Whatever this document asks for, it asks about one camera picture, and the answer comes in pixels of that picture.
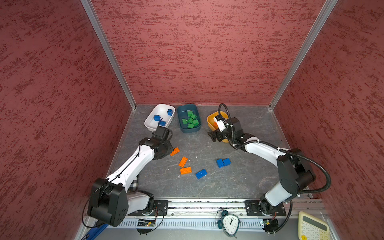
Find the yellow calculator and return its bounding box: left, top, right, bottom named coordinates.
left=298, top=211, right=331, bottom=240

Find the aluminium rail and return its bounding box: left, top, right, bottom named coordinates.
left=86, top=197, right=326, bottom=218

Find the plaid pouch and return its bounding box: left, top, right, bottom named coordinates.
left=130, top=177, right=138, bottom=192

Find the right circuit board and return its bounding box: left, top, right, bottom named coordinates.
left=263, top=219, right=279, bottom=232

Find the white plastic bin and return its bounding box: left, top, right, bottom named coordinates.
left=144, top=104, right=176, bottom=132

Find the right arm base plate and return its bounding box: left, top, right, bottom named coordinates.
left=244, top=200, right=287, bottom=217

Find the yellow plastic bin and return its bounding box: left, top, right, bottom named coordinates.
left=207, top=111, right=229, bottom=143

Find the circuit board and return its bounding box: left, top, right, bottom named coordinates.
left=137, top=219, right=156, bottom=227
left=263, top=219, right=279, bottom=232

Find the large blue lego bottom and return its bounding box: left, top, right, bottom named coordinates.
left=195, top=169, right=208, bottom=180

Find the orange lego diagonal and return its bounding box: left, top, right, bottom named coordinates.
left=179, top=157, right=188, bottom=168

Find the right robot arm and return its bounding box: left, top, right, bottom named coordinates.
left=209, top=115, right=332, bottom=216

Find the dark teal plastic bin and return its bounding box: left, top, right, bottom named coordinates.
left=177, top=104, right=202, bottom=134

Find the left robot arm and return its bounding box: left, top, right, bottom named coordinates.
left=83, top=126, right=174, bottom=227

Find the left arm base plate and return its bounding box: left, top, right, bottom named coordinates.
left=128, top=200, right=169, bottom=217

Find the blue utility knife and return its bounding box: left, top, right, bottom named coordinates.
left=81, top=224, right=108, bottom=240

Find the teal alarm clock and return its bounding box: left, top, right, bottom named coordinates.
left=217, top=210, right=241, bottom=238

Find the left circuit board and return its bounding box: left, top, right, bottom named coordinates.
left=137, top=219, right=156, bottom=227

